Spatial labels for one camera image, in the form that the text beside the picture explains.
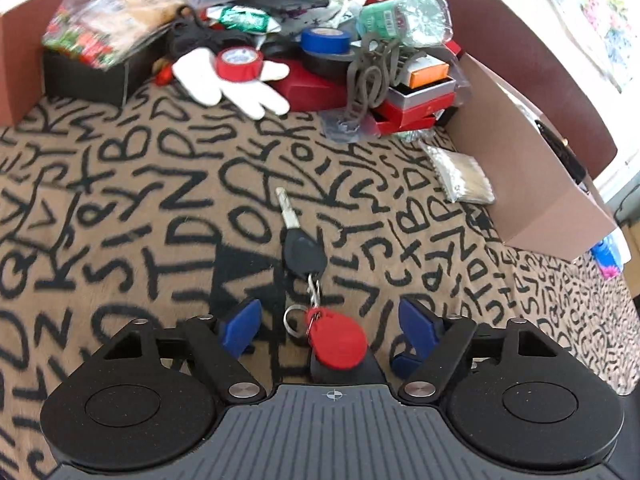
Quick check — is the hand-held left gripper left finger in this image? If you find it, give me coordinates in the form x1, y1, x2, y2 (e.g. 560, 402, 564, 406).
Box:
102, 299, 268, 405

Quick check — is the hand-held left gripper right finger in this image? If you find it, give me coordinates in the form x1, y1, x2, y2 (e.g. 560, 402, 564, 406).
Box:
390, 296, 556, 405

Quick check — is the metal key ring with clip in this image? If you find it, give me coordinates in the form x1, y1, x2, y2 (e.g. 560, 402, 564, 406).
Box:
283, 272, 323, 338

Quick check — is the red key fob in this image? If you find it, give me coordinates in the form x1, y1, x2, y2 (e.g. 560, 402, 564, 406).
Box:
305, 307, 369, 371

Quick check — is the black-head metal key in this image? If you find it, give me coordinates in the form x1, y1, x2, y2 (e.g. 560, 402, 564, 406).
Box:
275, 187, 329, 281

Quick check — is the brown cardboard box white inside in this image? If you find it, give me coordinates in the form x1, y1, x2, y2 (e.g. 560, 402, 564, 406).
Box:
446, 52, 618, 262

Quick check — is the letter-print tan cloth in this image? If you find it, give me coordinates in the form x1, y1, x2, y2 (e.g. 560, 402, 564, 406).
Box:
0, 80, 640, 480

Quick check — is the small silver zip bag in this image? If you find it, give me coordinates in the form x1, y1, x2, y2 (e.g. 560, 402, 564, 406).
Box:
419, 141, 497, 206

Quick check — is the blue white tissue pack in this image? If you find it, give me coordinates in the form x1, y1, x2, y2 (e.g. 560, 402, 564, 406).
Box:
589, 236, 627, 282

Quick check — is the small clear plastic bag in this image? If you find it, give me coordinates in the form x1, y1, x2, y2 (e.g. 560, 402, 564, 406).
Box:
319, 109, 377, 144

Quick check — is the red box grey lining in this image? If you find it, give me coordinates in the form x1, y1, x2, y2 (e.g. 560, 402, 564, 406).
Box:
382, 76, 457, 128

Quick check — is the black case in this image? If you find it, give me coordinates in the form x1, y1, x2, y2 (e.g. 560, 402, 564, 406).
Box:
536, 119, 587, 187

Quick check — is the white glove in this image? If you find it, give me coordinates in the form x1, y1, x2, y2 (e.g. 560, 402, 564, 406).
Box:
172, 47, 292, 121

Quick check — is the large red flat box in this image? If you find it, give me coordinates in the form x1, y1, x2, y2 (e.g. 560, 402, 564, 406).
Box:
262, 57, 362, 112

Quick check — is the orange small box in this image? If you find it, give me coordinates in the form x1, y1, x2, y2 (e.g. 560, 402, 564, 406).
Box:
404, 57, 449, 89

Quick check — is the red tape roll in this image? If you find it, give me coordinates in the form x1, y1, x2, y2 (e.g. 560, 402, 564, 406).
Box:
215, 45, 264, 83

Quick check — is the black tape roll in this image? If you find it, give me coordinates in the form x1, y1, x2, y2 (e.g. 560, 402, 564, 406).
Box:
302, 46, 359, 79

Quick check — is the black open box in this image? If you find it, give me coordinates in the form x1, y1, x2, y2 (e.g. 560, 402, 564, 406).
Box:
42, 35, 170, 107

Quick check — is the blue tape roll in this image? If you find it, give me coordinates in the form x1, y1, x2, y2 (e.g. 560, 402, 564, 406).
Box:
300, 27, 354, 56

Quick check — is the green foil wrapper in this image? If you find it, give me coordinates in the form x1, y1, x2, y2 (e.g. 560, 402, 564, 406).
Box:
207, 4, 275, 37

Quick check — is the clear plastic bottle green label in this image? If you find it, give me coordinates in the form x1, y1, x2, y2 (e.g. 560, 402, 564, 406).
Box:
357, 0, 454, 47

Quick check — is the brown wooden board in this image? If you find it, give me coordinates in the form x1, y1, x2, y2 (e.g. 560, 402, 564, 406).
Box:
389, 0, 620, 168

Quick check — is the star-print pouch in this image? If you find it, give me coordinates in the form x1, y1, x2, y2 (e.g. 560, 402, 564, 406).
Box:
278, 0, 362, 32

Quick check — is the colourful snack bag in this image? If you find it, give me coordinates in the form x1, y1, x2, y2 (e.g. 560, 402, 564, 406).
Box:
42, 0, 168, 70

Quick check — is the brown cardboard panel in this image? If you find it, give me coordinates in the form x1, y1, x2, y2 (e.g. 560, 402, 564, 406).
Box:
0, 0, 153, 127

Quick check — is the floral plastic bag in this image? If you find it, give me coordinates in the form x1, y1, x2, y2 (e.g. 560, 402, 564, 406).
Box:
529, 0, 640, 93

